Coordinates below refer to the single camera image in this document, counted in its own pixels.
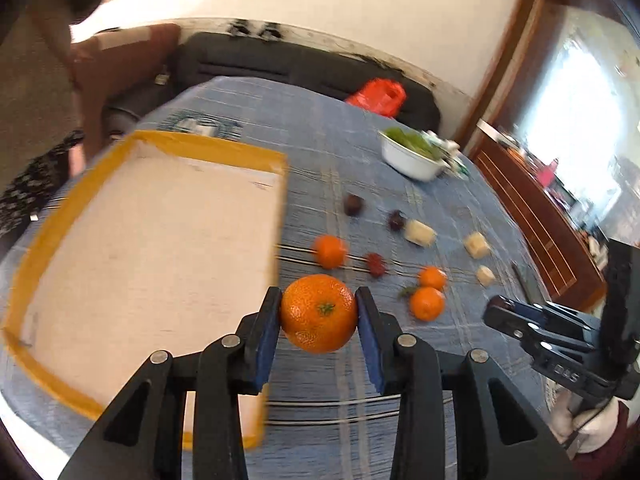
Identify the blue plaid tablecloth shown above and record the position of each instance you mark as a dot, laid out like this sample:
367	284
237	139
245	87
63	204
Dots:
325	419

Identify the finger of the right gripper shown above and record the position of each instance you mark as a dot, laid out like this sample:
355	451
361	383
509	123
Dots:
552	319
498	314

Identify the operator's right gloved hand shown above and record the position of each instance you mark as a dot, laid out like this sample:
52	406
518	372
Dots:
590	430

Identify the black sofa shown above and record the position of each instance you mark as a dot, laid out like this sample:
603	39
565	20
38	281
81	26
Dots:
206	55

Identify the black phone on table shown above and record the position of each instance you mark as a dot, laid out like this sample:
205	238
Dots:
527	279

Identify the brown armchair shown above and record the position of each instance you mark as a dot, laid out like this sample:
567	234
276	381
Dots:
111	62

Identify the dark plum right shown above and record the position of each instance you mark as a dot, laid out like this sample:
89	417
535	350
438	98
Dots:
396	221

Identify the red plastic bag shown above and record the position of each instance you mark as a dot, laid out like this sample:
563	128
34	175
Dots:
380	96

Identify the white bowl with greens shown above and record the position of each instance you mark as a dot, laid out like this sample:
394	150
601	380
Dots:
408	162

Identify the red dried jujube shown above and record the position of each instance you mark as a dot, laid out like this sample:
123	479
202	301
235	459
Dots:
376	264

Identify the large orange with stem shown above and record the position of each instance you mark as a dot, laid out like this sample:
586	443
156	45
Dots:
318	313

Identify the woman in fleece vest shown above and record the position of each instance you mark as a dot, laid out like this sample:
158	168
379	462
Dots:
42	144

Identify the small orange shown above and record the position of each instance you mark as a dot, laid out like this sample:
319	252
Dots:
330	251

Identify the dark plum left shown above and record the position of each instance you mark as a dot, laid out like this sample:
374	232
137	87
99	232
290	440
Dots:
353	205

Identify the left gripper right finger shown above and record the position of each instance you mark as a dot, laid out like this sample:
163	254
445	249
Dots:
499	434

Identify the dark plum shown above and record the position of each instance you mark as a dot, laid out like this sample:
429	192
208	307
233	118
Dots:
353	205
396	221

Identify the white bottles behind bowl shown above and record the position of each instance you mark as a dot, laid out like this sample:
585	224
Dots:
449	152

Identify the yellow-rimmed white tray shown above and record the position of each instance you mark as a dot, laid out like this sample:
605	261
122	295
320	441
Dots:
164	244

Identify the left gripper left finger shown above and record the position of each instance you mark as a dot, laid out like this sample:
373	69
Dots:
140	433

